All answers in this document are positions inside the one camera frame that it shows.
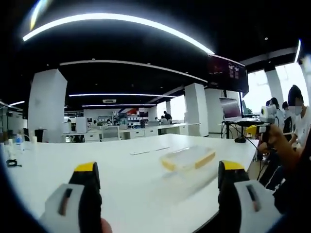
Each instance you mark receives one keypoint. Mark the clear water bottle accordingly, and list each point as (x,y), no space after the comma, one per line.
(19,143)

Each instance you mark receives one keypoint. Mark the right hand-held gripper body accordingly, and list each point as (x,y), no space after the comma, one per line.
(268,114)

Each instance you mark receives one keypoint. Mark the person's right hand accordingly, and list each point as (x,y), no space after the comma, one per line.
(274,142)

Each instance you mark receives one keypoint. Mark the monitor on stand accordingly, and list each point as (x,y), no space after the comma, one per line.
(230,109)

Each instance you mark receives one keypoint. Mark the black standing desk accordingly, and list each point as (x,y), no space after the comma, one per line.
(233,122)

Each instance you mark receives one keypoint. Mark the long ceiling light strip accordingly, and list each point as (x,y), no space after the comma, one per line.
(121,95)
(116,17)

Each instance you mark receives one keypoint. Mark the large hanging dark screen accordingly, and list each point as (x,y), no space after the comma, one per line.
(226,72)

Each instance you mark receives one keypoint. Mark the ceiling air vent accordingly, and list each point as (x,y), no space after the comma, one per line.
(109,101)

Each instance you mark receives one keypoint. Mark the white tall appliance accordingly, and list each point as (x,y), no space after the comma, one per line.
(81,125)

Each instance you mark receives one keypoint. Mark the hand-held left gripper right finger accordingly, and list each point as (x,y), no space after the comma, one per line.
(243,206)

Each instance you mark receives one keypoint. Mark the clear storage box yellow latches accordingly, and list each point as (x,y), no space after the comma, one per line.
(187,157)

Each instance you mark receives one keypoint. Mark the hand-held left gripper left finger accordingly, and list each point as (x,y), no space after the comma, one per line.
(73,208)

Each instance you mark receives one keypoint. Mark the white mesh office chair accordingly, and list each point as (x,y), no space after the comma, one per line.
(110,133)

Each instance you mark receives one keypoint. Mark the person's left hand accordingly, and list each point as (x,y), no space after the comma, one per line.
(107,225)

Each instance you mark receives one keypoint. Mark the small black device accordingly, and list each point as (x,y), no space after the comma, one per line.
(240,140)

